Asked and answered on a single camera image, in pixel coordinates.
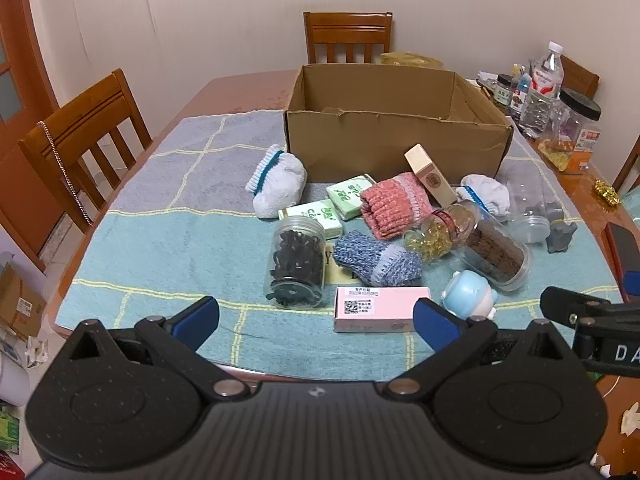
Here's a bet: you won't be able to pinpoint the metal chain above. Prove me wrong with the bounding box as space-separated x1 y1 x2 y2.
42 121 95 227

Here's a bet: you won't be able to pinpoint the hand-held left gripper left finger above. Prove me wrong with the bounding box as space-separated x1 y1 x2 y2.
68 296 252 402

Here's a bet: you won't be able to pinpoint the light blue round figurine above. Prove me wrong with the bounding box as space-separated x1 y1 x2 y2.
442 270 501 322

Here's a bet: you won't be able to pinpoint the blue knitted sock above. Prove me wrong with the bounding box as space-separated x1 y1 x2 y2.
332 230 423 288

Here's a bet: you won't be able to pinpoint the small glass jar dark lid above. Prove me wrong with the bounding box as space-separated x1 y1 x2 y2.
492 74 516 108

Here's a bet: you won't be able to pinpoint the clear jar of yellow capsules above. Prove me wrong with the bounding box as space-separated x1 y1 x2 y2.
402 200 481 264

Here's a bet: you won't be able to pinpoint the blue checked towel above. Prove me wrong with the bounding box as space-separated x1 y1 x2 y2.
54 110 621 383

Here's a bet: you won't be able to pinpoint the pink knitted sock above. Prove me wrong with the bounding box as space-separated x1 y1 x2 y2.
360 172 435 240

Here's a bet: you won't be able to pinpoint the clear jar with black lid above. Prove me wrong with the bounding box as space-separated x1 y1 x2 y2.
547 87 602 153

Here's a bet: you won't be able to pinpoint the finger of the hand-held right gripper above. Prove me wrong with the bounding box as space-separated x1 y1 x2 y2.
621 271 640 305
540 286 615 332

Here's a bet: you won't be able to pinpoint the gold ornament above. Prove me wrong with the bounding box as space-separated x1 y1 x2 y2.
593 179 622 209

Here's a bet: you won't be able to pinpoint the grey animal toy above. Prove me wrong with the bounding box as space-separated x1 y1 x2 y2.
545 219 578 254

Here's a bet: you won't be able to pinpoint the small blue bottle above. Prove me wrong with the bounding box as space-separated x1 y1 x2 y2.
507 72 533 121

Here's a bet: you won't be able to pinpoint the wooden chair with metal chain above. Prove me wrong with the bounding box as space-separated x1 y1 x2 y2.
0 68 153 271

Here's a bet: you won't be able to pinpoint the beige tall box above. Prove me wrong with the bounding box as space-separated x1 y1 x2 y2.
404 143 458 208

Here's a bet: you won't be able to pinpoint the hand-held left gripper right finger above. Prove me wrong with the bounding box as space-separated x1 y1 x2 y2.
384 297 572 402

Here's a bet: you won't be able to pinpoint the brown cardboard box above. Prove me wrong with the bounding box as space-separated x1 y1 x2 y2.
284 63 515 184

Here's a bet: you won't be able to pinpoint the clear plastic jar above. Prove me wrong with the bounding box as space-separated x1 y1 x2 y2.
497 160 566 244

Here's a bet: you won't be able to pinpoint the clear jar of black pieces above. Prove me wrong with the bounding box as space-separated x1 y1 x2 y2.
263 216 327 308

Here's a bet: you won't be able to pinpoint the golden tissue box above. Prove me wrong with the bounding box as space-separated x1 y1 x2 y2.
379 51 445 70

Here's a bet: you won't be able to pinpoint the small cardboard box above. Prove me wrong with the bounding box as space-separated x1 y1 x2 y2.
0 262 48 342

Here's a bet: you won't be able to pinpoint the clear jar of brown pieces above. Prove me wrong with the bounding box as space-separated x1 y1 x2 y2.
457 212 532 292

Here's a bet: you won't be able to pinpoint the white papers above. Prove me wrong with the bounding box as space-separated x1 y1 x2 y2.
469 70 501 93

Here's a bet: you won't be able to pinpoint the yellow blister packets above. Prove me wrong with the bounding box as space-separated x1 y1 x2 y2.
537 137 573 172

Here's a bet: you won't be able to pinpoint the clear water bottle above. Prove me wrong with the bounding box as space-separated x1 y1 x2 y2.
519 41 565 140

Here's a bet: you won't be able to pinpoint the white sock with blue stripe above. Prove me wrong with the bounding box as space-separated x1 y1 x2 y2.
455 174 511 222
245 144 308 219

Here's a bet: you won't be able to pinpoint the wooden door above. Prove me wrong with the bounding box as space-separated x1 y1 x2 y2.
0 0 61 161

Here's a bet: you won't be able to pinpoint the pink box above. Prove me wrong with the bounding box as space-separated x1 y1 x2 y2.
333 286 432 333

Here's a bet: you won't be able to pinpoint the small green box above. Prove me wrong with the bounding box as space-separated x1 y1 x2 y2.
277 201 343 240
325 174 377 221

